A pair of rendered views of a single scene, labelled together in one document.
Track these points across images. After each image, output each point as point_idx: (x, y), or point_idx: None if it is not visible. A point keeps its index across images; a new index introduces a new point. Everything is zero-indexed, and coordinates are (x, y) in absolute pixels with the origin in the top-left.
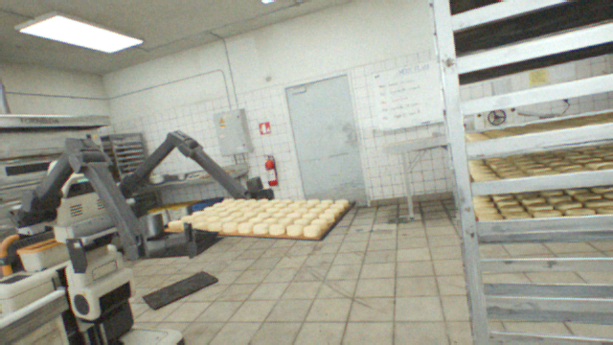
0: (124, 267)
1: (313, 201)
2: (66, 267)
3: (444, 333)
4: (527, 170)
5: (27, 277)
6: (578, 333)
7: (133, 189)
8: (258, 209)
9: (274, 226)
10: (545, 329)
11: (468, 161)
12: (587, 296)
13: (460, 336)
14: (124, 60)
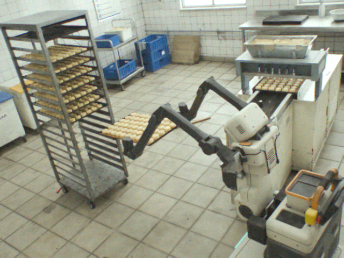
0: (239, 199)
1: (114, 131)
2: (282, 188)
3: (52, 256)
4: (85, 97)
5: None
6: (10, 232)
7: (219, 157)
8: (140, 127)
9: (142, 115)
10: (15, 239)
11: (70, 109)
12: (64, 149)
13: (50, 250)
14: None
